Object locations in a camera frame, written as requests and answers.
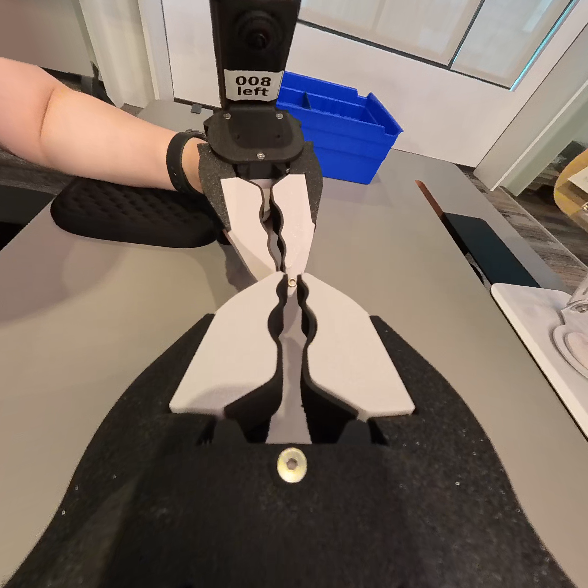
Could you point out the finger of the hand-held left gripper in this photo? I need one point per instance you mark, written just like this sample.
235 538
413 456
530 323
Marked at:
296 216
243 216

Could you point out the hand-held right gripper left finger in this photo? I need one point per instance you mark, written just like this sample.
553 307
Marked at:
229 363

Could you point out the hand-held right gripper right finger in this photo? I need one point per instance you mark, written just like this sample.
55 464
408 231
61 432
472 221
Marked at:
358 363

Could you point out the blue plastic bin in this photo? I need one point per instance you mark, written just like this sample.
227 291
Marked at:
349 138

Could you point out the grey desk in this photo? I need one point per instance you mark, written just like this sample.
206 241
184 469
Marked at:
115 298

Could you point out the black wrist rest pad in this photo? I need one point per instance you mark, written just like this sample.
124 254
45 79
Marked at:
128 216

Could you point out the white sign stand base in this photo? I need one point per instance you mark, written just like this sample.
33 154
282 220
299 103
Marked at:
528 312

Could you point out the large grid window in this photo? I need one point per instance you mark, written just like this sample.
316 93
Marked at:
413 27

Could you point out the instruction sign board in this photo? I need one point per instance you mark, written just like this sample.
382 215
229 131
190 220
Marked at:
572 183

